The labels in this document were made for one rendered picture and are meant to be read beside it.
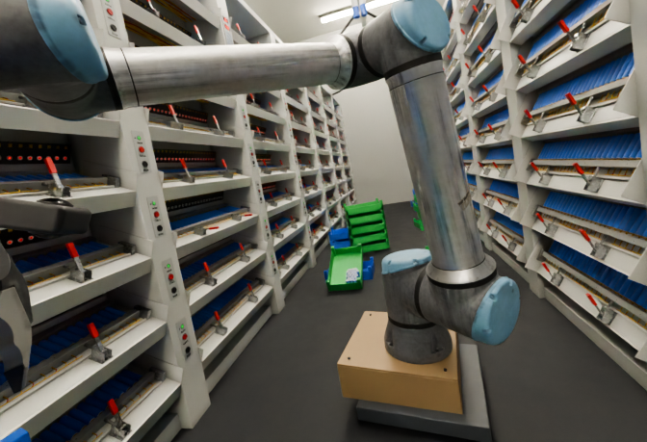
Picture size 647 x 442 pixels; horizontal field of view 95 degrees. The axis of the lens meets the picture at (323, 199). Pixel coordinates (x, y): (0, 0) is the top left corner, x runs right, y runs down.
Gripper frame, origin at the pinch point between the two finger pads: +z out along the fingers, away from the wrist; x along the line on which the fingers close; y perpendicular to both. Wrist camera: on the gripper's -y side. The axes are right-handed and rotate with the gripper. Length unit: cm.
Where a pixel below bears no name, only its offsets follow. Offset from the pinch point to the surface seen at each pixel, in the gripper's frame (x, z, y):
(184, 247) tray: -76, -7, 5
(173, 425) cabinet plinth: -69, 42, 23
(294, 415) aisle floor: -62, 52, -11
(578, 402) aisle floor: -37, 66, -81
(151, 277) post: -64, -2, 13
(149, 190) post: -65, -26, 5
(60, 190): -43, -28, 15
